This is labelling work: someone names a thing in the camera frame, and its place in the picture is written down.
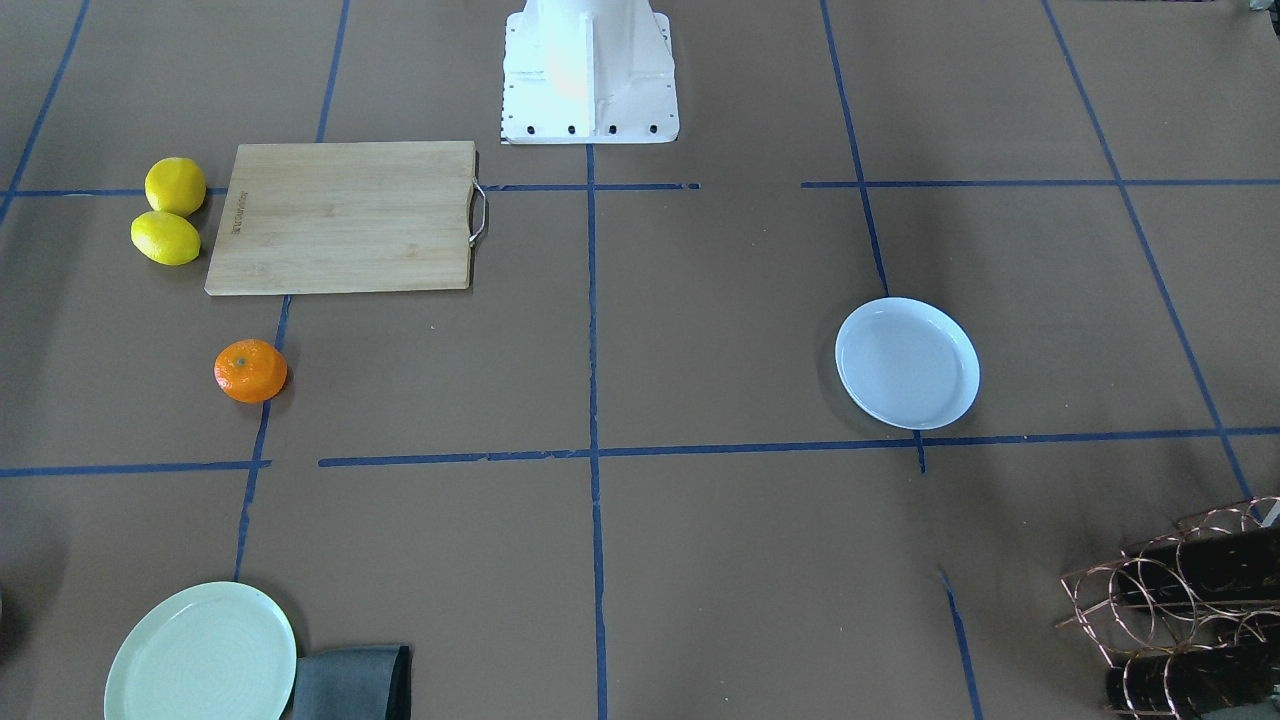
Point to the orange fruit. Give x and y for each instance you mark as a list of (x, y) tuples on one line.
[(250, 371)]

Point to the white blue plate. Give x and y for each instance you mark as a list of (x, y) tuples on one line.
[(907, 363)]

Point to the light green plate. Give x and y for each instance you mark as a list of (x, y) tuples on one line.
[(218, 650)]

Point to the wooden cutting board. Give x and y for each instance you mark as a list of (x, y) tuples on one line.
[(361, 217)]

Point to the dark grey folded cloth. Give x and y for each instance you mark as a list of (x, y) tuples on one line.
[(357, 682)]

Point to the lower yellow lemon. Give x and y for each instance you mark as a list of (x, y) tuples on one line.
[(165, 238)]

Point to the yellow lemon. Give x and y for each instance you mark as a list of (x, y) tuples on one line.
[(176, 186), (165, 238)]

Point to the upper yellow lemon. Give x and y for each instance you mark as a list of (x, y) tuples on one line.
[(176, 186)]

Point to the dark wine bottle upper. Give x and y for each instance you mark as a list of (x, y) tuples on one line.
[(1232, 572)]

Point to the dark wine bottle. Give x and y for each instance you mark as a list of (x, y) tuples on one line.
[(1226, 683), (1232, 572)]

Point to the dark wine bottle lower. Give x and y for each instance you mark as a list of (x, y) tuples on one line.
[(1226, 683)]

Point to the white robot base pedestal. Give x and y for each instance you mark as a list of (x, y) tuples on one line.
[(588, 72)]

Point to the copper wire bottle rack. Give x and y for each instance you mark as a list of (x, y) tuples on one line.
[(1188, 622)]

